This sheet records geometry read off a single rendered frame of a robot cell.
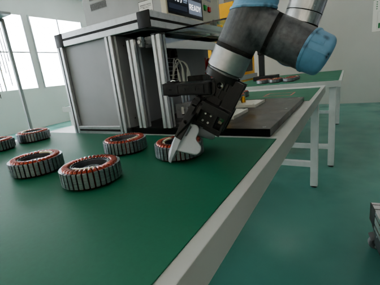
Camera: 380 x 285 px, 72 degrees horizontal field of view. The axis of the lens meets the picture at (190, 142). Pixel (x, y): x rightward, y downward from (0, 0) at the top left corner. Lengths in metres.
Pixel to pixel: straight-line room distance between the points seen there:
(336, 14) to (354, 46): 0.69
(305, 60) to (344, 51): 5.69
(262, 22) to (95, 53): 0.64
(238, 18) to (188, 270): 0.40
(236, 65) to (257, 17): 0.08
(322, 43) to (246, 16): 0.13
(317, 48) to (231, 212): 0.30
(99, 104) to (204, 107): 0.57
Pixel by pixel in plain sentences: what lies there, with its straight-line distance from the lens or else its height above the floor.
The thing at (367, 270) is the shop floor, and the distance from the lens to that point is 1.53.
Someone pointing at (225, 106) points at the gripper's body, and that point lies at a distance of 0.53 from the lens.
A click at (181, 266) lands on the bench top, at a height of 0.75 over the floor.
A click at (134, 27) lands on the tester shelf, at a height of 1.08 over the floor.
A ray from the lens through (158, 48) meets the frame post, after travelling 0.82.
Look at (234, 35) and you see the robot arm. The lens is 0.51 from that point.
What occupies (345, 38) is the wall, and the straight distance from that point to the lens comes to 6.20.
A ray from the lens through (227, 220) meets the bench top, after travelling 0.36.
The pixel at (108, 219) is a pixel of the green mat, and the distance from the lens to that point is 0.39.
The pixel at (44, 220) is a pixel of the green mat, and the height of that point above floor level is 0.75.
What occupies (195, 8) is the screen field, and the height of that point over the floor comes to 1.17.
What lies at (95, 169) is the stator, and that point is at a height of 0.78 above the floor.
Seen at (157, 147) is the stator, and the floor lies 0.78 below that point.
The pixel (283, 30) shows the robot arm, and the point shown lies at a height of 0.98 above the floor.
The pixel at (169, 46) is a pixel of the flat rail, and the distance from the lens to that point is 0.88.
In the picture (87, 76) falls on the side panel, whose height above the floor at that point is 0.96.
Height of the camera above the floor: 0.93
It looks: 15 degrees down
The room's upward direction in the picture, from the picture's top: 6 degrees counter-clockwise
